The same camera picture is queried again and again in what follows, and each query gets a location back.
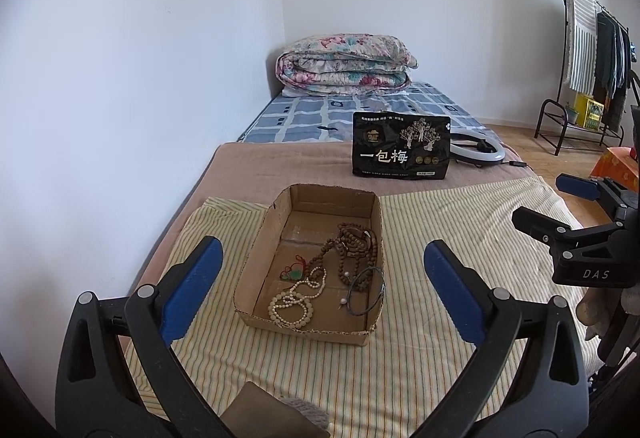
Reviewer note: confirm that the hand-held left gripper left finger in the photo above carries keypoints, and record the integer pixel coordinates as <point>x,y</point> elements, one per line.
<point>196,283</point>

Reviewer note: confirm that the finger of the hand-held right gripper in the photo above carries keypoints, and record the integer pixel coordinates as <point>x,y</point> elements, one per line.
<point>540,222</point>
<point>577,186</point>

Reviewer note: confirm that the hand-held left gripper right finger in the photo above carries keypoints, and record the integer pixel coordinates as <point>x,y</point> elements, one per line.
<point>450,288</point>

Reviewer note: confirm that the blue bangle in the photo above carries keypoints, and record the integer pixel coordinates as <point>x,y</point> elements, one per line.
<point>384,290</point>

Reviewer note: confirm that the cardboard box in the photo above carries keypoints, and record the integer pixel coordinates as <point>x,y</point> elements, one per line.
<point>310,333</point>

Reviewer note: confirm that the person's right hand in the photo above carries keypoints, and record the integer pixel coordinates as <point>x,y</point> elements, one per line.
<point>592,313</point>

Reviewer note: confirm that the orange patterned cloth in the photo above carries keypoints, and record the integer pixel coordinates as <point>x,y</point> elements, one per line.
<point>617,162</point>

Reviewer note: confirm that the striped beige blanket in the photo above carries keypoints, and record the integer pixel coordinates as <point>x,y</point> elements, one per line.
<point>450,218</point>

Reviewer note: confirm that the yellow crate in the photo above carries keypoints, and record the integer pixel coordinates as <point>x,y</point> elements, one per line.
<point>590,110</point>

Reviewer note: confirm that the dark hanging clothes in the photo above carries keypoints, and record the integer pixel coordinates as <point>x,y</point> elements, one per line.
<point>610,57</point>

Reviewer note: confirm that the brown blanket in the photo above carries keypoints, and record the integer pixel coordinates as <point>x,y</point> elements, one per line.
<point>260,162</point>

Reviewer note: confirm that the dark olive cloth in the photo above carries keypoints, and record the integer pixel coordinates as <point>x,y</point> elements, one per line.
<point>250,410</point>

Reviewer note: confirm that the striped hanging cloth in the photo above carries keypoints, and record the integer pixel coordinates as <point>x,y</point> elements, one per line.
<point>580,42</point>

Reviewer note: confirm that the black snack bag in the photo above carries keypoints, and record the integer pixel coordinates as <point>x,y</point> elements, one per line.
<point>395,152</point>

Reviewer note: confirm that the black metal clothes rack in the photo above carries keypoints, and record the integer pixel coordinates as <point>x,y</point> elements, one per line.
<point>563,17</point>

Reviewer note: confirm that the grey knitted cloth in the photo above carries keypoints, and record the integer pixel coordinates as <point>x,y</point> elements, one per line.
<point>307,418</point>

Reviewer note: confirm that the blue checkered bed sheet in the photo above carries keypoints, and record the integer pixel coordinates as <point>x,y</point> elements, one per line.
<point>300,112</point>

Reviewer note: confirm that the folded floral quilt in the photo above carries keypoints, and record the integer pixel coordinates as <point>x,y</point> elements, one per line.
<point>345,62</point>

